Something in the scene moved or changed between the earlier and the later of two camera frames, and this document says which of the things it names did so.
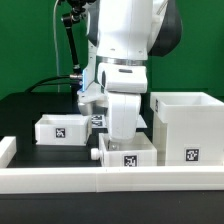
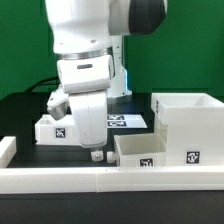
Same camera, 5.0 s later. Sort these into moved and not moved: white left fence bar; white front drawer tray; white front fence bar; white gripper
Moved: white gripper; white front drawer tray
Not moved: white left fence bar; white front fence bar
